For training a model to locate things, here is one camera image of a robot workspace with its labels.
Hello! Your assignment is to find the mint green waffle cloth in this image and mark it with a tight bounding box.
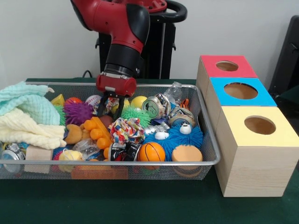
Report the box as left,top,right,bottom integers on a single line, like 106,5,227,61
0,81,61,126

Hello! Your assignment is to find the black chair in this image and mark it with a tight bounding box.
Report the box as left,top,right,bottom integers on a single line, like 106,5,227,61
268,15,299,94

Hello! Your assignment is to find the shallow clear mesh bin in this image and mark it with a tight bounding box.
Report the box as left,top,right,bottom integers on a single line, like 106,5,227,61
0,81,221,180

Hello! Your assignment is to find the tan round foam disc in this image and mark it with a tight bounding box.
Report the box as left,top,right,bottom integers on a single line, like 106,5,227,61
171,144,203,162

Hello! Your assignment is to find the orange plastic building block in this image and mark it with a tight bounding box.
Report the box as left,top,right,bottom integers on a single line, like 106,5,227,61
83,116,113,150

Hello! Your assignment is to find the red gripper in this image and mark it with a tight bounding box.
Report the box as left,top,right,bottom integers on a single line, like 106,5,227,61
95,74,137,121

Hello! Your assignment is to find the wooden box with three holes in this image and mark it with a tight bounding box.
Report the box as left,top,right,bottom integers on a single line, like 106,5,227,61
195,55,299,198

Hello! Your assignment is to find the dark green table cloth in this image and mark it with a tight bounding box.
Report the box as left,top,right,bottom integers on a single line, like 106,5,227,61
279,91,299,110
0,78,299,224

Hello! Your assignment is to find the blue fuzzy monster toy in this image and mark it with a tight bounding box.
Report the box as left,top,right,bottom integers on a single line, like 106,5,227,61
143,122,204,162

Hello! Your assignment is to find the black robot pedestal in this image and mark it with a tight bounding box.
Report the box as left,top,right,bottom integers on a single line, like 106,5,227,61
94,0,188,79

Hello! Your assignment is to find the crushed drink can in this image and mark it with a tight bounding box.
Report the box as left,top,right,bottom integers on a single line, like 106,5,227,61
142,93,172,119

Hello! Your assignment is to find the purple spiky ball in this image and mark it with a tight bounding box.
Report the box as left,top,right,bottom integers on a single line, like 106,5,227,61
63,101,94,126

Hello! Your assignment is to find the orange toy basketball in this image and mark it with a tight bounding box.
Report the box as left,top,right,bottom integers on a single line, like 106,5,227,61
136,142,166,162

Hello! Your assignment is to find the green spiky ball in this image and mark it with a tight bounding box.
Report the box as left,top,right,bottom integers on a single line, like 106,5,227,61
120,106,152,128

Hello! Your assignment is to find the colourful knotted rope toy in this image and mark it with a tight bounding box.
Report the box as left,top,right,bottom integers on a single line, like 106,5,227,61
100,97,146,143

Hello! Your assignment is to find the cream waffle cloth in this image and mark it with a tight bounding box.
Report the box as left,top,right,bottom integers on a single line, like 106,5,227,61
0,107,67,150

